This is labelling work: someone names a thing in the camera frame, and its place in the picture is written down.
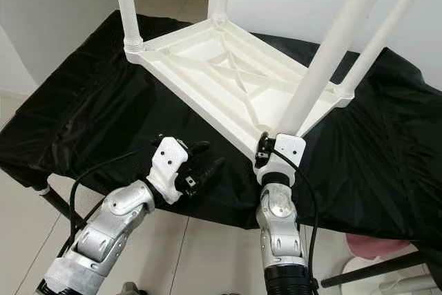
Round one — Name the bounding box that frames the white plastic table top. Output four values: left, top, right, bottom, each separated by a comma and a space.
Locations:
124, 19, 356, 171

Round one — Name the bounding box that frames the grey robot left foot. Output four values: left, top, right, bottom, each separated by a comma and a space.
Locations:
119, 283, 142, 295

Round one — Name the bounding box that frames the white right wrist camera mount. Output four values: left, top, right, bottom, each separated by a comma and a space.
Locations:
257, 133, 307, 187

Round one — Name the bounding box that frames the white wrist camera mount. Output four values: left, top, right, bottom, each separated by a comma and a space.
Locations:
148, 136, 191, 204
257, 133, 307, 187

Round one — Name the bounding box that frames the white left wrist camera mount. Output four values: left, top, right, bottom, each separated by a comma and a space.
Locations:
148, 136, 191, 204

